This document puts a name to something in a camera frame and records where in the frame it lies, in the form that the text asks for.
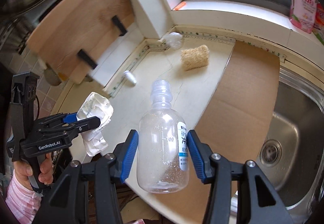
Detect wooden cutting board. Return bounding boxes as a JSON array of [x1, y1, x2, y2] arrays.
[[27, 0, 134, 84]]

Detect person's left hand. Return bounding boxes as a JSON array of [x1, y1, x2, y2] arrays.
[[13, 153, 53, 190]]

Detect small white bottle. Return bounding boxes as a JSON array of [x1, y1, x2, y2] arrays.
[[123, 70, 137, 86]]

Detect stainless steel sink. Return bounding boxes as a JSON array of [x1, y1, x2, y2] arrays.
[[256, 67, 323, 223]]

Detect brown cardboard sheet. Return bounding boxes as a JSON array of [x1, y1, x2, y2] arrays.
[[172, 40, 282, 224]]

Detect orange small object on sill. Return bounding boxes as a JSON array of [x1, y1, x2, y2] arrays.
[[173, 1, 186, 11]]

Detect white paper bag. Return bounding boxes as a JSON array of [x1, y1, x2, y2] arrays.
[[76, 92, 114, 157]]

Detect loofah sponge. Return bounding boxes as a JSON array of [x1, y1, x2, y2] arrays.
[[181, 45, 209, 71]]

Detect clear plastic bottle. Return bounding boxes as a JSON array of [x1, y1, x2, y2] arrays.
[[137, 79, 190, 194]]

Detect pink soap refill pouch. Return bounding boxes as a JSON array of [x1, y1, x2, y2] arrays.
[[289, 0, 317, 34]]

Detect clear plastic wrap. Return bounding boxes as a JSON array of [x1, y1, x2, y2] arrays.
[[164, 32, 183, 50]]

